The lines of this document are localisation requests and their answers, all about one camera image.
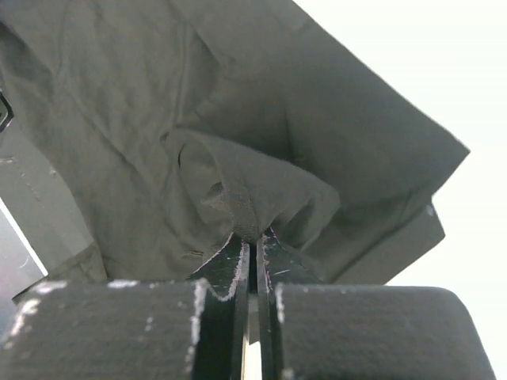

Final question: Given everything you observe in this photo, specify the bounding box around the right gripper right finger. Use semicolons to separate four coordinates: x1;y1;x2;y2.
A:
257;230;495;379

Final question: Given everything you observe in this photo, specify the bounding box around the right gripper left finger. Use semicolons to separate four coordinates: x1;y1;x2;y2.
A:
1;236;250;379

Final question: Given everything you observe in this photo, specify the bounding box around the black long sleeve shirt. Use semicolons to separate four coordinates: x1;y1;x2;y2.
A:
1;1;468;284

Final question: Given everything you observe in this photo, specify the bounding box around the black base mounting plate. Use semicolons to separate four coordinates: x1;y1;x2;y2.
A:
1;97;103;291

